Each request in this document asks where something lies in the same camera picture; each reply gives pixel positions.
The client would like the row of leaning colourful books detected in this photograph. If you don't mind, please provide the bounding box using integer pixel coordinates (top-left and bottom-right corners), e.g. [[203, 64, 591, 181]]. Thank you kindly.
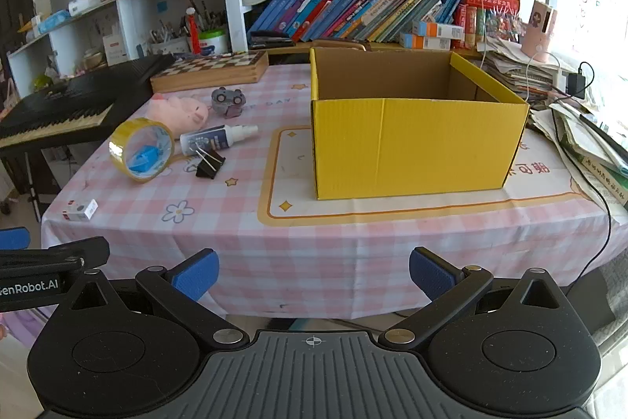
[[248, 0, 464, 44]]

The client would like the black binder clip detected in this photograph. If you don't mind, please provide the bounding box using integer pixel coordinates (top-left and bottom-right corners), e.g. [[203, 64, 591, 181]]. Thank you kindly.
[[195, 143, 226, 180]]

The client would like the white spray bottle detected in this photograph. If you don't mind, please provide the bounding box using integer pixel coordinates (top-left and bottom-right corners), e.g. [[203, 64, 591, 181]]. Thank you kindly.
[[179, 125, 259, 156]]

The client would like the pile of papers and books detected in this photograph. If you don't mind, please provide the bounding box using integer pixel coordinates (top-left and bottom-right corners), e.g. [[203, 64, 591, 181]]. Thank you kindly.
[[483, 48, 628, 209]]

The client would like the pink pig plush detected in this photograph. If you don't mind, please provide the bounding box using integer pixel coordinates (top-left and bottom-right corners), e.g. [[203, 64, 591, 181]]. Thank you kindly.
[[148, 94, 211, 128]]

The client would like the pen holder with pens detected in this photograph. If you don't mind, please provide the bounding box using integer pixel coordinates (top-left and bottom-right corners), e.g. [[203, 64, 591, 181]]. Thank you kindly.
[[147, 0, 229, 54]]

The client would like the green white tub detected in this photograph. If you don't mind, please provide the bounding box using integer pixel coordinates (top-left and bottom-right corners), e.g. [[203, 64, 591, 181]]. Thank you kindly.
[[199, 30, 229, 55]]

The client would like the small white red box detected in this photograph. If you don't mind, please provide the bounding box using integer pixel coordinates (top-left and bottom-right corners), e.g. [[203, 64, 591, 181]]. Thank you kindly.
[[63, 199, 97, 221]]

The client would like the cream orange-bordered desk mat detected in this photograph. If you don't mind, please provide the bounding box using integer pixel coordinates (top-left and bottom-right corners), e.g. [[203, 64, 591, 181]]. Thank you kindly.
[[258, 124, 609, 227]]

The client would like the white cable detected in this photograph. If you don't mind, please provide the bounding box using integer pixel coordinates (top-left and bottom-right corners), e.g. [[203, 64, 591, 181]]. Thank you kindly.
[[454, 0, 562, 102]]

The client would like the wooden chessboard box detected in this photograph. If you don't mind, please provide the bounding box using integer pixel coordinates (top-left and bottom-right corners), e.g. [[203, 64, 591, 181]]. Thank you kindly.
[[150, 51, 270, 94]]

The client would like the yellow cardboard box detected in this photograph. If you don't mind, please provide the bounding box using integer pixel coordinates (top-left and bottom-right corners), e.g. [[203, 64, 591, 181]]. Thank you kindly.
[[309, 47, 531, 201]]

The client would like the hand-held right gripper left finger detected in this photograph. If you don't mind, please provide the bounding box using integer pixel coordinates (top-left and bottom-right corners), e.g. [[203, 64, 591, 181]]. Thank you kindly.
[[59, 247, 251, 354]]

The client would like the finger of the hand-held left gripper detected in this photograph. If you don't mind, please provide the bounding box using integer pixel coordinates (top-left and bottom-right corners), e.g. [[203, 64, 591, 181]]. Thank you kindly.
[[0, 227, 31, 251], [0, 236, 111, 275]]

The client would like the tall red bottle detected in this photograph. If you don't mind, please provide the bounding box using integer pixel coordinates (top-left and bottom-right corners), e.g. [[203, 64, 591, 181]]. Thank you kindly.
[[185, 8, 202, 55]]

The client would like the white paper bag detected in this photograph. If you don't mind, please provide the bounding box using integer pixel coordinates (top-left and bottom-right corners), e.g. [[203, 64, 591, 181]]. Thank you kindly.
[[102, 33, 127, 65]]

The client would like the black keyboard stand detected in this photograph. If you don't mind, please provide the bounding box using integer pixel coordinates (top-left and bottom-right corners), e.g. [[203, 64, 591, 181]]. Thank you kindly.
[[0, 139, 69, 223]]

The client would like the pink cylindrical box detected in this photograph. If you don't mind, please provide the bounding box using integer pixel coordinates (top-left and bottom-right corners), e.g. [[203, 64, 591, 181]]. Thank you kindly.
[[521, 0, 559, 57]]

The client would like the blue plastic piece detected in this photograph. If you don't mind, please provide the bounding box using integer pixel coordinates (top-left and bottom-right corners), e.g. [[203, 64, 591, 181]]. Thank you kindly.
[[126, 145, 162, 172]]

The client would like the white flat box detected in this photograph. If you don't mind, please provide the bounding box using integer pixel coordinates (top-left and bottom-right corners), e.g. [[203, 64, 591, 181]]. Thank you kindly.
[[68, 0, 101, 16]]

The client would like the yellow tape roll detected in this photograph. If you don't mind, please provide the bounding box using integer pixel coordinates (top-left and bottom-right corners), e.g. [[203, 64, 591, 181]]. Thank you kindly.
[[109, 118, 175, 183]]

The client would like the black cable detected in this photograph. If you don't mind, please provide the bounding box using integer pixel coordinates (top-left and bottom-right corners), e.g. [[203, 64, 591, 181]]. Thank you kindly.
[[549, 97, 614, 285]]

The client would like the blue tissue pack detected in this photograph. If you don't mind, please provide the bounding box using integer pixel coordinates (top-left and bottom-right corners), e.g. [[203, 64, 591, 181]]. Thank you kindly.
[[37, 11, 69, 33]]

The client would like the black power adapter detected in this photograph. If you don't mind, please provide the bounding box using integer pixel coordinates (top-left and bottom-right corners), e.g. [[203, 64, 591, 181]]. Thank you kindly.
[[566, 62, 595, 100]]

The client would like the black electronic keyboard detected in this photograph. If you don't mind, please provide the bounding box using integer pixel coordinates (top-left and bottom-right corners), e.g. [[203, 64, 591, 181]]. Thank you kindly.
[[0, 54, 177, 151]]

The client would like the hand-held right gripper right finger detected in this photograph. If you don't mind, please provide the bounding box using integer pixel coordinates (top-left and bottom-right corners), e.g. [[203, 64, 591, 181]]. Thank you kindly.
[[380, 246, 570, 352]]

